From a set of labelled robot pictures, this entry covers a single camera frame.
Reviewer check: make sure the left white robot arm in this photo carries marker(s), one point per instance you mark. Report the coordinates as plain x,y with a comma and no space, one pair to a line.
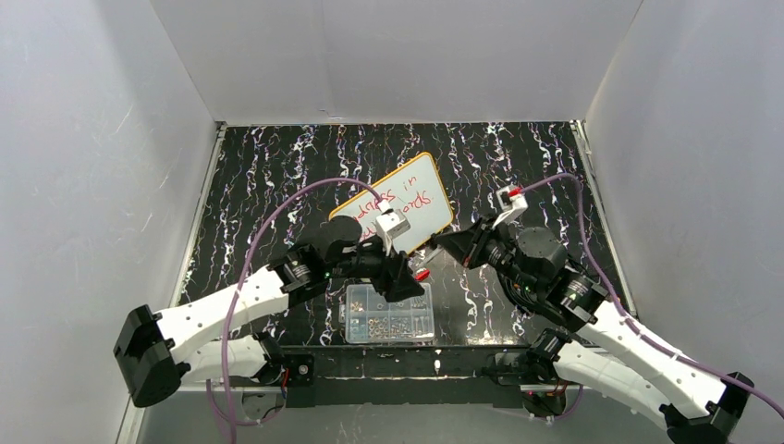
157,352

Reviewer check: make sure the clear plastic screw box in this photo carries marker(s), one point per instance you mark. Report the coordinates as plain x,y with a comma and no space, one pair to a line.
370,319

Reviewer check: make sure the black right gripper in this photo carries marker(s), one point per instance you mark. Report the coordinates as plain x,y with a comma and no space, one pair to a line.
477,243

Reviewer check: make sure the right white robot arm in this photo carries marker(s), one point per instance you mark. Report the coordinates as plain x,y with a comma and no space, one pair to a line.
595,346

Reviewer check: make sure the aluminium side rail right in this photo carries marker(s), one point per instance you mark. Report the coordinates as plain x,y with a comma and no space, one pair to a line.
585,152

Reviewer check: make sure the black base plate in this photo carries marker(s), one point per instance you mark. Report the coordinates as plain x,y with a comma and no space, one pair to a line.
412,375

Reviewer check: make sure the aluminium front rail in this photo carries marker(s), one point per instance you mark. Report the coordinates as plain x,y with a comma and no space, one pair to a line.
589,418

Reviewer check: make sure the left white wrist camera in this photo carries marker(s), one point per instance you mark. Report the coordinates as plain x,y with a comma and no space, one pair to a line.
390,224

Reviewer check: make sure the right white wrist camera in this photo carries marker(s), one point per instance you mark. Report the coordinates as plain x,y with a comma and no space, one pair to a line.
512,204

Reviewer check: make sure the yellow framed whiteboard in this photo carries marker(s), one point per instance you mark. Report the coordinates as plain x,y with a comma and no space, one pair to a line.
417,191

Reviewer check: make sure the red marker cap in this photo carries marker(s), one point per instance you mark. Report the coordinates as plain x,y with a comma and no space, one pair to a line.
422,275

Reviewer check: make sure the aluminium side rail left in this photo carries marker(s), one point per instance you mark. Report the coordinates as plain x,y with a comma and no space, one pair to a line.
180,283

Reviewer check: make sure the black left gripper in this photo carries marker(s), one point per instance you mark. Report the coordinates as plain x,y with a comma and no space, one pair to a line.
396,272

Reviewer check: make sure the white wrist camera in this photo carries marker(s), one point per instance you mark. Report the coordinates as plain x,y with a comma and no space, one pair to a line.
390,224
512,204

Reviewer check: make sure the white red whiteboard marker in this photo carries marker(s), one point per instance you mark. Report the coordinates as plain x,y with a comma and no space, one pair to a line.
429,257

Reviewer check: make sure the aluminium side rail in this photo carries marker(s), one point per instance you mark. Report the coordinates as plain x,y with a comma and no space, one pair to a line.
585,152
180,283

